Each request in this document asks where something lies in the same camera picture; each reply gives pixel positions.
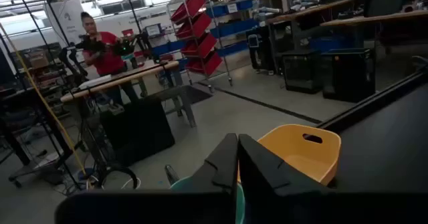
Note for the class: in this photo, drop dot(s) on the yellow plastic bin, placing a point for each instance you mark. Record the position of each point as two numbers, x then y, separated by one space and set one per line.
301 157

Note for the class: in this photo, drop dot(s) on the black computer tower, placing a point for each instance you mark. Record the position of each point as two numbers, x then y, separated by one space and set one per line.
301 72
347 77

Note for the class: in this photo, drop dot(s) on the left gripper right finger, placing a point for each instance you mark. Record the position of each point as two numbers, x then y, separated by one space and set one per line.
264 177

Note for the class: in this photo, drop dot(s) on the white banner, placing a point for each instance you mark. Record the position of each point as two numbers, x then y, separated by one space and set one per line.
68 20

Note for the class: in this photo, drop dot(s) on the background black robot arm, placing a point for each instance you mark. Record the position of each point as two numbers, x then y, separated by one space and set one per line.
72 61
123 47

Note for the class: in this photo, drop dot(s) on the blue bin shelf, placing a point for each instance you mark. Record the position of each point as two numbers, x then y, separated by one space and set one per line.
234 26

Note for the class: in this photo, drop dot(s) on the black cabinet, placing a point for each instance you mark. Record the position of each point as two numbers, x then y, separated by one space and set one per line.
264 50

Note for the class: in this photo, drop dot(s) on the large black box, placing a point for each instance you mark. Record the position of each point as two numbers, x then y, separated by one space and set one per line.
137 130

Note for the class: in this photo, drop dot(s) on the black aluminium table frame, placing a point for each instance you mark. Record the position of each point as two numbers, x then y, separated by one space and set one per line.
368 103

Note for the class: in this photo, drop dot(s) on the long wooden workbench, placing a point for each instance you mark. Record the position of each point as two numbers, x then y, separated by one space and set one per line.
301 12
368 18

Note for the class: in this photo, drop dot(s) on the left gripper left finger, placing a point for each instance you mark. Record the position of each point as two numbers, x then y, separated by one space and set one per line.
220 170

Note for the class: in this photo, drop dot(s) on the person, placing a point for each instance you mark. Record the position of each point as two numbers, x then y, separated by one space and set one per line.
107 60

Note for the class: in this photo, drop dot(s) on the red bin shelving rack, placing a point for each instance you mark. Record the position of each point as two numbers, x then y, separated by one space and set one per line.
197 25

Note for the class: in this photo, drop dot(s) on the teal plastic bin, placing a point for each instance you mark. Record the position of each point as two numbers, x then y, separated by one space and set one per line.
182 184

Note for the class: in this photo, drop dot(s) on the background wooden table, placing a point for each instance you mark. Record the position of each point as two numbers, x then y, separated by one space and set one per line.
117 80

